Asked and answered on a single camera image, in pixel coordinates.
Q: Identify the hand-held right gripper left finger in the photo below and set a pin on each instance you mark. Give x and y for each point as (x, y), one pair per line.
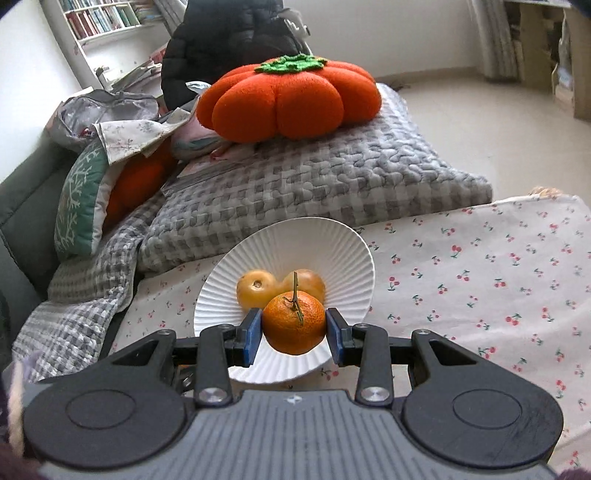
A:
(253, 334)

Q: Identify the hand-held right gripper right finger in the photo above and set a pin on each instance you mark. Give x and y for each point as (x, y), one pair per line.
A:
(333, 339)

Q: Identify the orange tangerine with stem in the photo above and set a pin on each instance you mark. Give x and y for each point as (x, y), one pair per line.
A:
(293, 325)

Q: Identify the white ribbed plate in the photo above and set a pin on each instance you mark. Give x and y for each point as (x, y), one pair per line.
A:
(300, 244)

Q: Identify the yellow round fruit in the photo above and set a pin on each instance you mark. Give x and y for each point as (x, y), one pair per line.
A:
(310, 281)
(254, 288)

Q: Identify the cherry print cloth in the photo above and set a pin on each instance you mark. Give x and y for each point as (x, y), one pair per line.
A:
(461, 277)

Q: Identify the grey checkered quilted blanket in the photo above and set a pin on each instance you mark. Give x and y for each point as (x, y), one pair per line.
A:
(300, 184)

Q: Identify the plain orange cushion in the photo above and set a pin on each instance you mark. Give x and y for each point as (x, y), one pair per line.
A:
(134, 184)

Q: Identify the green white patterned pillow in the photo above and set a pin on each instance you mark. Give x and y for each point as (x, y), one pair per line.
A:
(78, 198)

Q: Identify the white floral cloth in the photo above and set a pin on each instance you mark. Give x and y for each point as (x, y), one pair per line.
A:
(134, 134)

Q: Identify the orange persimmon plush cushion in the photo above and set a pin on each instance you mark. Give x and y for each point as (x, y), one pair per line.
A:
(286, 101)

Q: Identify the dark grey sofa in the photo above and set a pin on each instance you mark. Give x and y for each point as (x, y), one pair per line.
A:
(23, 221)

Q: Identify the grey floral storage bag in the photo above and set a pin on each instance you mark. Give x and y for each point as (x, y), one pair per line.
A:
(92, 110)

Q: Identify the black puffer jacket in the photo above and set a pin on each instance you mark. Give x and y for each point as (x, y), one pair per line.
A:
(207, 46)

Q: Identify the white bookshelf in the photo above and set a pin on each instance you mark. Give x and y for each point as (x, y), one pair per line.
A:
(92, 50)

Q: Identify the grey curtain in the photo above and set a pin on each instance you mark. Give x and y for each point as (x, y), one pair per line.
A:
(494, 37)

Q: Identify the row of books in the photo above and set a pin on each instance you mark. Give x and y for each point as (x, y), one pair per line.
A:
(101, 16)

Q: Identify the wooden desk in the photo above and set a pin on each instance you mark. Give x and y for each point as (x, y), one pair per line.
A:
(540, 46)

